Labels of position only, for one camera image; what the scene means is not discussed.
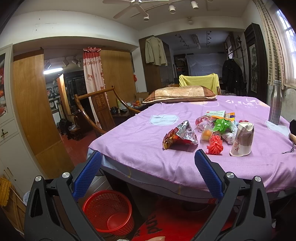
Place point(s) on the white paper cup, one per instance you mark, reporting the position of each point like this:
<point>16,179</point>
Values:
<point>241,141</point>

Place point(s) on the red floor mat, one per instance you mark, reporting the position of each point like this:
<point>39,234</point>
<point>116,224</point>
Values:
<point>175,222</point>

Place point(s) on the cardboard box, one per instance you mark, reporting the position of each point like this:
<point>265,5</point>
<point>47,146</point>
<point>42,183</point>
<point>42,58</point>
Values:
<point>141,96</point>

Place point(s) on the yellow fringed cloth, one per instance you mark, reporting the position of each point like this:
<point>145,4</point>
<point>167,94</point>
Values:
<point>4,192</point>

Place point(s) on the white cabinet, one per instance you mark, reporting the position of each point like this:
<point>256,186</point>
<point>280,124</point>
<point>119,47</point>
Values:
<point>13,148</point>

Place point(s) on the red spiky plastic toy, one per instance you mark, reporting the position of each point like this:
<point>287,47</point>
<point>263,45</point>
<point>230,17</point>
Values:
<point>215,146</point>

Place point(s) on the black table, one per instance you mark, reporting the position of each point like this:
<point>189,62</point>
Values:
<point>129,185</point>

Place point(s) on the white track spotlight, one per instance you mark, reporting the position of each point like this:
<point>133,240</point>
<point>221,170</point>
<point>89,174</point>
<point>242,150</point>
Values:
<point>194,4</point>
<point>146,17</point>
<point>172,8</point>

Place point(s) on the wide wooden wall panel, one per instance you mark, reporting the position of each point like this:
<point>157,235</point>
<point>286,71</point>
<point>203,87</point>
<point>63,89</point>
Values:
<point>34,104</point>

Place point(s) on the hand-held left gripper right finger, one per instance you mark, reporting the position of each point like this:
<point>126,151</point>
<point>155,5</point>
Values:
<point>208,173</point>

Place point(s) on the purple bed sheet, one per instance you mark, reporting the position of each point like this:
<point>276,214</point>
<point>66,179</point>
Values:
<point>143,139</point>

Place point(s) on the white ceiling fan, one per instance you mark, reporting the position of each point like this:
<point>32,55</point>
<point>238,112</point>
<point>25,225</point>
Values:
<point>136,3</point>

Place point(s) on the dark framed painting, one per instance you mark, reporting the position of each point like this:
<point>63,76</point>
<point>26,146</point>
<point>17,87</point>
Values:
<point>253,64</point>

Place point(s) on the white plastic wrapper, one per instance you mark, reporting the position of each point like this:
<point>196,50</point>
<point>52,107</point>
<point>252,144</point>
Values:
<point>227,138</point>

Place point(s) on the clear plastic bag with red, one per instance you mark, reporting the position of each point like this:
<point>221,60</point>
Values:
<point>201,121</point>

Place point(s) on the foil chip bag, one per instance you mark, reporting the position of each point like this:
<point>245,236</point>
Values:
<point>182,135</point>

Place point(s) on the white draped sheet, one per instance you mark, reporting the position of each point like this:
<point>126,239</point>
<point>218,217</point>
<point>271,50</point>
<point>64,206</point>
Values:
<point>205,64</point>

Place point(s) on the brown patterned pillow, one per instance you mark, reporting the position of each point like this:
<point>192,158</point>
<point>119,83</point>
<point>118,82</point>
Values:
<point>180,93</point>

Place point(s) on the narrow wooden wall panel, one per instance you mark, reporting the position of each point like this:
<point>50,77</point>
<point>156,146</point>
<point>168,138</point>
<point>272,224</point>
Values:
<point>118,74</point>

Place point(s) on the curved wooden chair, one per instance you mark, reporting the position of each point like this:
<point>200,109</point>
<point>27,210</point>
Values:
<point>101,104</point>

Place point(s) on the dark wooden wardrobe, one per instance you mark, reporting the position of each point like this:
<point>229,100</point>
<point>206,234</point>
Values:
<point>152,76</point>

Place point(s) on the beige hanging jacket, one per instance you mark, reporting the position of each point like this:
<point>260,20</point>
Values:
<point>155,51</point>

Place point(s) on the fluorescent tube light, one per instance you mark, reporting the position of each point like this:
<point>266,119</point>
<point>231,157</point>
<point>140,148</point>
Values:
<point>53,70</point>

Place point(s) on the floral pink curtain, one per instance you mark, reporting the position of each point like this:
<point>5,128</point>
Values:
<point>92,69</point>

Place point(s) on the window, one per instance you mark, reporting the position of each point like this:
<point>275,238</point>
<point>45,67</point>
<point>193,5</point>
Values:
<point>290,34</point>

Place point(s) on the person's left hand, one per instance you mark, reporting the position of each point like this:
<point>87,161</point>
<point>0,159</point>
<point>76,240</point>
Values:
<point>157,239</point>

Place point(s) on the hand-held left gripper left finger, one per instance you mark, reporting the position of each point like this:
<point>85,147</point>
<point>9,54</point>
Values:
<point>87,176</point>

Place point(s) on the striped window curtain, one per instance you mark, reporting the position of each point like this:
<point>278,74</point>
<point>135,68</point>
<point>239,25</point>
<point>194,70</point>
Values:
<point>272,53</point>

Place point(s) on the clear jelly cup with orange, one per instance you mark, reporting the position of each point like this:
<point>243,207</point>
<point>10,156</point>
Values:
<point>207,134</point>

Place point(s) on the wooden crate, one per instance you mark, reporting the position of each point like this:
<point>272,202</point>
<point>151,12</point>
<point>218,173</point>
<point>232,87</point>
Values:
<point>16,215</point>

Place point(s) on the black hanging coat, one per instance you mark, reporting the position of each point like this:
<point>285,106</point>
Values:
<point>232,76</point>

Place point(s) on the dark wooden display cabinet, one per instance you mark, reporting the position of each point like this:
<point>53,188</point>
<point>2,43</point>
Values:
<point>76,83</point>

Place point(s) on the steel water bottle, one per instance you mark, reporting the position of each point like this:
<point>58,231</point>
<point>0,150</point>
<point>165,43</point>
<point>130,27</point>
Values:
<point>275,104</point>

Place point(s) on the red plastic mesh basket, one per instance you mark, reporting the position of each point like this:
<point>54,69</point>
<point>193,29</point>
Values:
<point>108,222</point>

